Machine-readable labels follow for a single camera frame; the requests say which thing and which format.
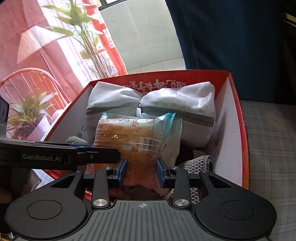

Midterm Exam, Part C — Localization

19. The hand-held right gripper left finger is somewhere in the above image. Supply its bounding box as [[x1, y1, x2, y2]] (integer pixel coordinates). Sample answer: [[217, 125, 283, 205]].
[[49, 159, 128, 208]]

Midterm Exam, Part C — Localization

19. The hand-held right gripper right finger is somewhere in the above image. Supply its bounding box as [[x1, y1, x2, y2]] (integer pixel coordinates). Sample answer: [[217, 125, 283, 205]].
[[156, 158, 233, 207]]

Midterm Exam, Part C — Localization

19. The clear bread packet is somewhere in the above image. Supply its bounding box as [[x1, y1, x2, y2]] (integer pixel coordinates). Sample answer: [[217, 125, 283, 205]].
[[85, 111, 183, 194]]

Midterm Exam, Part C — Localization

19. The knitted mesh cloth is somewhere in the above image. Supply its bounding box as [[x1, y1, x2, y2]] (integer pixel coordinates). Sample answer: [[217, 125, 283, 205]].
[[66, 136, 215, 205]]

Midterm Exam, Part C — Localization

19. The white zip pouch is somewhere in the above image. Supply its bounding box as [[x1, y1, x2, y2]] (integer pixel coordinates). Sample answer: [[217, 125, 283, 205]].
[[86, 80, 217, 149]]

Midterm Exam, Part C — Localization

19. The red strawberry cardboard box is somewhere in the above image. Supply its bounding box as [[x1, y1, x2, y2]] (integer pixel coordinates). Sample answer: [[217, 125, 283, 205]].
[[31, 70, 251, 202]]

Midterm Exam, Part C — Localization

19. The blue curtain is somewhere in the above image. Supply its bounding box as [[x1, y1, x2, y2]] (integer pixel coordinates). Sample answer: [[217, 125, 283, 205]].
[[165, 0, 296, 103]]

